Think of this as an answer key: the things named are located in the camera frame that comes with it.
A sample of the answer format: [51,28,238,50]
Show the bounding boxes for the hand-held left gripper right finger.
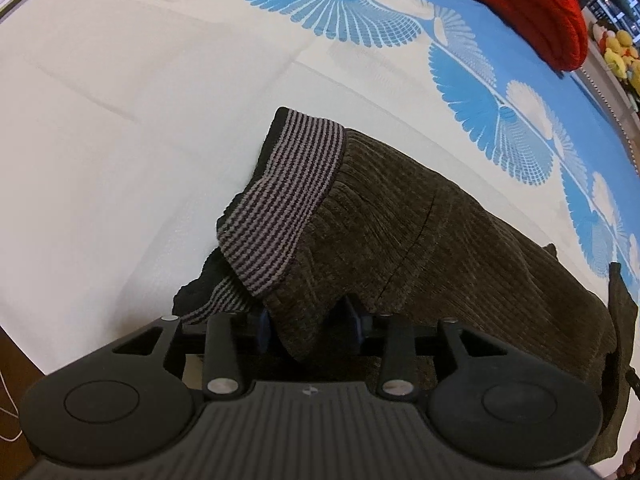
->
[342,295,507,401]

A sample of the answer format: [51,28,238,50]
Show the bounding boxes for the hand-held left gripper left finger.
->
[112,307,275,401]

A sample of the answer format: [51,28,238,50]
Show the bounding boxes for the brown corduroy pants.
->
[172,106,635,467]

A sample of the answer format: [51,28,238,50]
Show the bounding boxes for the blue white printed bed sheet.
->
[0,0,640,480]

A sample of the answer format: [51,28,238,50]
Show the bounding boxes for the red folded blanket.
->
[412,0,589,72]

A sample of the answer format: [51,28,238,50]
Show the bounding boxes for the yellow plush toy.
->
[604,51,635,81]
[600,29,640,60]

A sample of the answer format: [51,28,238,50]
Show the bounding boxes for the white cable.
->
[0,374,22,445]

